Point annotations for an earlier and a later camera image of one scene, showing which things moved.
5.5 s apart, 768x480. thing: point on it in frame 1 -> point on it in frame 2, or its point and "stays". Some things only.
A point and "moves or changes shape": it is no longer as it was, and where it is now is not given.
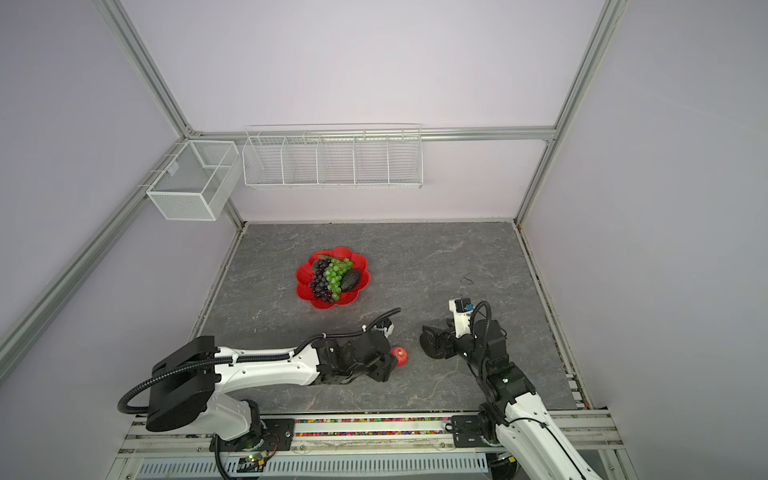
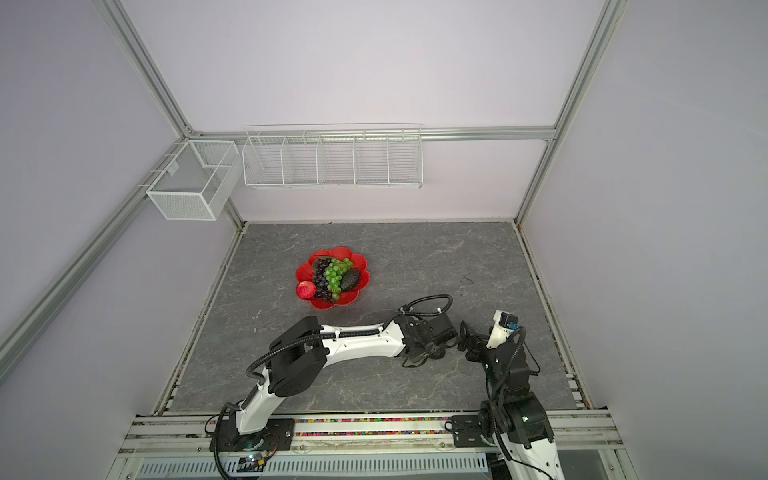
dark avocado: x=350 y=279 stays
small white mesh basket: x=197 y=182 stays
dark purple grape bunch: x=319 y=285 stays
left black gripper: x=385 y=369 -> x=437 y=349
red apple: x=401 y=356 moves or changes shape
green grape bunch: x=333 y=275 stays
